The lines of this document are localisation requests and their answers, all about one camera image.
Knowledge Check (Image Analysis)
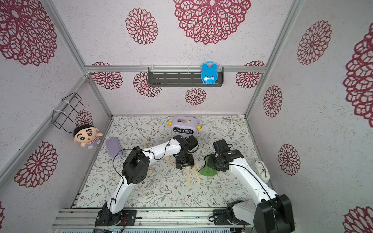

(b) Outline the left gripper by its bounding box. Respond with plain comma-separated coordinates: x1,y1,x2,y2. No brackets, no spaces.
176,153,196,171

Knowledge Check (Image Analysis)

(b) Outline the beige watch long diagonal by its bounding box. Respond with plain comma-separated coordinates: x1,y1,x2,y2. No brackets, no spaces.
165,157,175,167

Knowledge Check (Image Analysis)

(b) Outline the green cleaning cloth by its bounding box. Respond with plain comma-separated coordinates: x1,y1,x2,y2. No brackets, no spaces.
198,155,218,177

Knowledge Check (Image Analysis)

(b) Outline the beige watch short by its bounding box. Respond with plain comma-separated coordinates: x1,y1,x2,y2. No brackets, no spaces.
143,137,151,149

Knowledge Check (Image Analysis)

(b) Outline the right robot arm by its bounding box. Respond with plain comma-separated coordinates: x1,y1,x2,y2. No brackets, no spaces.
207,139,295,233

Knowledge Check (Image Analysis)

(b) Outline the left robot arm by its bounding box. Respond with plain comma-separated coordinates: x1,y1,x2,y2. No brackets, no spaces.
97,136,199,225

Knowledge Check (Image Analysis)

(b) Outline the purple tissue box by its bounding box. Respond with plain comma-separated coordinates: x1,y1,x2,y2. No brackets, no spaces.
168,116,202,137

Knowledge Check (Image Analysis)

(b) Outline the white alarm clock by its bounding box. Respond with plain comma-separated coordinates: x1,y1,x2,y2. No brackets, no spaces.
254,161,271,184

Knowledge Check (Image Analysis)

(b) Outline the purple pad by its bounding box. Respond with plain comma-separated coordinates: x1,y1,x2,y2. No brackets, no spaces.
106,137,122,159

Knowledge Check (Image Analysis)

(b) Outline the blue alarm clock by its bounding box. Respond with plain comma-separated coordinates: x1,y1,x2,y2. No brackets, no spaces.
201,62,219,85

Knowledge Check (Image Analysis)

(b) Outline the cartoon boy plush doll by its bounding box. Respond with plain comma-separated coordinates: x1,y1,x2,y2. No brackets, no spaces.
73,124,103,149

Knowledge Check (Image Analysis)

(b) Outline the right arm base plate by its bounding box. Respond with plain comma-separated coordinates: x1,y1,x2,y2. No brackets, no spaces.
208,209,250,226

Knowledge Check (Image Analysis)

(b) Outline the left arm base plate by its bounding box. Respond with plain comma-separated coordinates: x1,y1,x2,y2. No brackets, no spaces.
95,209,137,227

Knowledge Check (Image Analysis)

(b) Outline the grey wall shelf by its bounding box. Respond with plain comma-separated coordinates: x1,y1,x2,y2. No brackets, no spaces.
148,68,224,88

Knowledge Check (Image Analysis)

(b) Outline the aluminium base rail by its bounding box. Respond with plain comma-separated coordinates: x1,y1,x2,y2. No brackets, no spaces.
51,208,218,230

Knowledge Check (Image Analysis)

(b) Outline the black wire rack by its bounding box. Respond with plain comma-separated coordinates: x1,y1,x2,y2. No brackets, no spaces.
51,92,89,134

